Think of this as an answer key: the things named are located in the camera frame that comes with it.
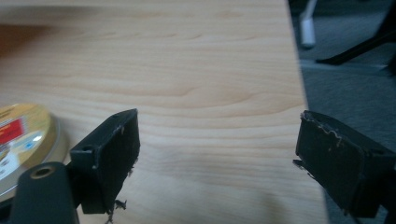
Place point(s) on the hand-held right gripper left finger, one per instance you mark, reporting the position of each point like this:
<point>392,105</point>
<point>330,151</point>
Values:
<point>106,161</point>

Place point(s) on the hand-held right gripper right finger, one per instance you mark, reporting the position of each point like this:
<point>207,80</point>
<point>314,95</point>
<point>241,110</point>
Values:
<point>336,161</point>

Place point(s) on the round gold tin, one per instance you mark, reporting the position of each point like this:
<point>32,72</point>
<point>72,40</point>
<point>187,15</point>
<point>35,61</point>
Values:
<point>21,140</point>

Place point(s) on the black stand leg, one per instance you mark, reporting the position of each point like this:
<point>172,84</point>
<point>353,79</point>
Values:
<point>358,49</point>

